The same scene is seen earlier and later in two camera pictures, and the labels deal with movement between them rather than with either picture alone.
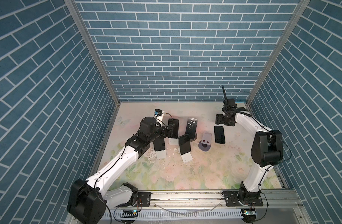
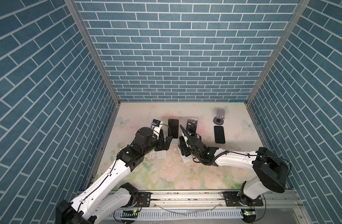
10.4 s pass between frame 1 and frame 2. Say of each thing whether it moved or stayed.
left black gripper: moved
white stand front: stayed
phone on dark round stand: stayed
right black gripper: moved
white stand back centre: stayed
